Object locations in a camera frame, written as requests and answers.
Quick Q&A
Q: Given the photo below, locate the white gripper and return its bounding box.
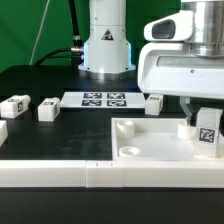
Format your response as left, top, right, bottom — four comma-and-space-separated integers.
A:
138, 10, 224, 125

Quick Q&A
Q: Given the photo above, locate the white plate with four tags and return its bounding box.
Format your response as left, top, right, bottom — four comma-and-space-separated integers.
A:
61, 92, 145, 109

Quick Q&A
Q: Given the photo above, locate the white square tabletop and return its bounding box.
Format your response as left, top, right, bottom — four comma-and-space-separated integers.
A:
111, 118, 224, 161

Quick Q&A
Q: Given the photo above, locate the white U-shaped obstacle fence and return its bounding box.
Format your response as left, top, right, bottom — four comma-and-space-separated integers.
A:
0, 159, 224, 188

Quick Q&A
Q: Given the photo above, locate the thin white cable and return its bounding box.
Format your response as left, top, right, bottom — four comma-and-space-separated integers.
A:
29, 0, 52, 66

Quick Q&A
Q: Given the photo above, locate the black cable bundle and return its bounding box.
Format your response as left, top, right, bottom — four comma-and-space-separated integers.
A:
34, 0, 85, 66

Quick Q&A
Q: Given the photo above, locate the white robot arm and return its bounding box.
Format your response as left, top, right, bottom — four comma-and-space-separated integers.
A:
79, 0, 224, 117

